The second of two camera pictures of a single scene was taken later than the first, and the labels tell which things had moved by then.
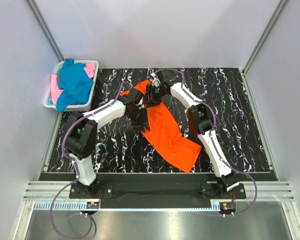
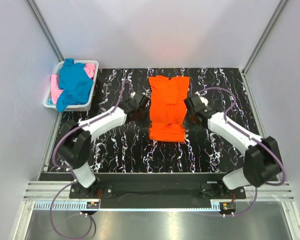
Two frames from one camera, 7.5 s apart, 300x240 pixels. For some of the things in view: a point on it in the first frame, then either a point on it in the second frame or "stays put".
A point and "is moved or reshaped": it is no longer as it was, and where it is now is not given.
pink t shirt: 56,90 stays put
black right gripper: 153,100 → 187,113
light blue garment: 50,102 stays put
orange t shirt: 166,131 is moved or reshaped
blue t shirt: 76,83 stays put
